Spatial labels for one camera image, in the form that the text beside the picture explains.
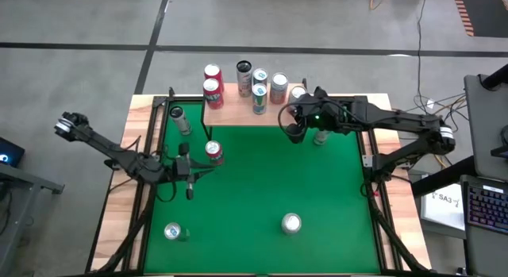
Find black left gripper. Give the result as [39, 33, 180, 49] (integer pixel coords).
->
[174, 141, 217, 201]

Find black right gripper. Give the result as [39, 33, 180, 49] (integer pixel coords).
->
[286, 96, 351, 145]

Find red Fanta can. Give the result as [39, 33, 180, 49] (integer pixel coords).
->
[205, 140, 225, 167]
[203, 63, 225, 86]
[202, 77, 225, 110]

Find white red Spindrift can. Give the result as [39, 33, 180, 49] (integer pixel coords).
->
[281, 212, 303, 236]
[287, 85, 309, 111]

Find white orange Spindrift can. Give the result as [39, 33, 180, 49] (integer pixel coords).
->
[269, 71, 290, 106]

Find blue silver Red Bull can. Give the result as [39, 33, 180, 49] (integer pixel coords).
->
[252, 67, 270, 87]
[251, 83, 269, 115]
[164, 222, 191, 243]

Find green table mat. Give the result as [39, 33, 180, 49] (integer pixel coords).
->
[143, 101, 383, 275]

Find black desk strut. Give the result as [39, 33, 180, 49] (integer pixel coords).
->
[410, 154, 479, 198]

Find white paper sheet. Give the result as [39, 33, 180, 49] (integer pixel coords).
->
[419, 183, 466, 233]

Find grey side table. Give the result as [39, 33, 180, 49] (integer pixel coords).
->
[0, 161, 66, 276]

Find grey desk top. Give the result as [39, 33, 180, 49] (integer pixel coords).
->
[463, 73, 508, 183]

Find black computer tower blue lights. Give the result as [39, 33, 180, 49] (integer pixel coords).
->
[0, 137, 26, 169]

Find black monitor pole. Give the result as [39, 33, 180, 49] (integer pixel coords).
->
[479, 63, 508, 90]

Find black monitor stand base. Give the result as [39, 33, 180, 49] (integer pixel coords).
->
[490, 125, 508, 159]

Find black backlit keyboard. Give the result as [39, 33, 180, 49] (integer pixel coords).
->
[467, 183, 508, 235]

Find black mat striped edge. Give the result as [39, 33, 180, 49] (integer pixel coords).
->
[451, 0, 508, 38]

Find grey keyboard tray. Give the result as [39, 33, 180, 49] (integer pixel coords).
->
[460, 174, 508, 277]

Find black right camera cable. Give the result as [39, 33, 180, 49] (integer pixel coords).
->
[276, 101, 302, 135]

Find black camera cable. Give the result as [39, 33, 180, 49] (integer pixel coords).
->
[276, 101, 302, 135]
[118, 134, 179, 203]

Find black aluminium table frame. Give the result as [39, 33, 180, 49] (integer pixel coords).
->
[85, 86, 433, 277]

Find black left camera cable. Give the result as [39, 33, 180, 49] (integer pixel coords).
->
[118, 134, 179, 203]

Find wooden shelf black metal frame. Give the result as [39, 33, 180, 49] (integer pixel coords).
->
[201, 78, 311, 142]

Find long black floor cable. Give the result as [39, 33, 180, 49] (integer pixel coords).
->
[415, 0, 433, 123]

